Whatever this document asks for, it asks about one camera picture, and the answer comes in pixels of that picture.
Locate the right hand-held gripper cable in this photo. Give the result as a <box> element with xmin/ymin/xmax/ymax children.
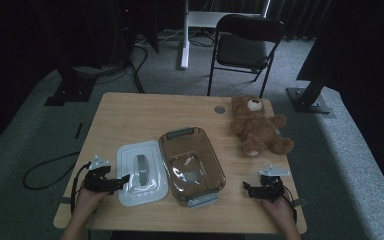
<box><xmin>280</xmin><ymin>184</ymin><xmax>298</xmax><ymax>224</ymax></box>

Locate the brown teddy bear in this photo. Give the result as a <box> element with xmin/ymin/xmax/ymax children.
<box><xmin>230</xmin><ymin>95</ymin><xmax>295</xmax><ymax>158</ymax></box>

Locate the left hand-held gripper cable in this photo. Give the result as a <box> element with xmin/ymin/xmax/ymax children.
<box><xmin>69</xmin><ymin>161</ymin><xmax>92</xmax><ymax>214</ymax></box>

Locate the black slanted stand with base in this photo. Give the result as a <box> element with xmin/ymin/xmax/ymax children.
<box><xmin>285</xmin><ymin>0</ymin><xmax>354</xmax><ymax>115</ymax></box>

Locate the translucent brown storage box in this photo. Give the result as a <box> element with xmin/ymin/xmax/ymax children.
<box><xmin>158</xmin><ymin>126</ymin><xmax>227</xmax><ymax>209</ymax></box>

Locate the white desk frame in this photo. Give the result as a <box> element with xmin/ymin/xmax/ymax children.
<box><xmin>179</xmin><ymin>0</ymin><xmax>272</xmax><ymax>70</ymax></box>

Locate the black floor cable loop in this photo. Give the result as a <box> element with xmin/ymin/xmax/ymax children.
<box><xmin>22</xmin><ymin>151</ymin><xmax>81</xmax><ymax>191</ymax></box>

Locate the black cable bundle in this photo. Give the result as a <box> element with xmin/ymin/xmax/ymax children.
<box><xmin>79</xmin><ymin>31</ymin><xmax>161</xmax><ymax>95</ymax></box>

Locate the person's right hand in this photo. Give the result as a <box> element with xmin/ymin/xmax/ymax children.
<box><xmin>262</xmin><ymin>195</ymin><xmax>297</xmax><ymax>225</ymax></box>

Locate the dark curtain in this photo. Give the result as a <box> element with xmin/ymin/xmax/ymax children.
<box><xmin>209</xmin><ymin>0</ymin><xmax>336</xmax><ymax>42</ymax></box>

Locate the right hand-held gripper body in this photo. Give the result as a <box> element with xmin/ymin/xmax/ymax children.
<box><xmin>254</xmin><ymin>164</ymin><xmax>293</xmax><ymax>203</ymax></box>

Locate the black folding chair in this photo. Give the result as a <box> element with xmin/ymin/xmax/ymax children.
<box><xmin>206</xmin><ymin>13</ymin><xmax>285</xmax><ymax>99</ymax></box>

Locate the person's left hand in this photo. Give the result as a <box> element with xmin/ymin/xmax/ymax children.
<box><xmin>74</xmin><ymin>187</ymin><xmax>110</xmax><ymax>216</ymax></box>

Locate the hand-held gripper cable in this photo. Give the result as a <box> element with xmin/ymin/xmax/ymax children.
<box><xmin>280</xmin><ymin>184</ymin><xmax>298</xmax><ymax>224</ymax></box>
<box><xmin>69</xmin><ymin>161</ymin><xmax>92</xmax><ymax>214</ymax></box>

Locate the white lid with grey handle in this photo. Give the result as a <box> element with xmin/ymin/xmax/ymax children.
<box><xmin>116</xmin><ymin>139</ymin><xmax>170</xmax><ymax>208</ymax></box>

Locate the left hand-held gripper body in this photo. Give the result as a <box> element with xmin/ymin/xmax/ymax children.
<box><xmin>79</xmin><ymin>154</ymin><xmax>119</xmax><ymax>195</ymax></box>

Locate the black stand base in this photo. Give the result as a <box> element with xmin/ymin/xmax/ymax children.
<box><xmin>44</xmin><ymin>64</ymin><xmax>97</xmax><ymax>107</ymax></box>

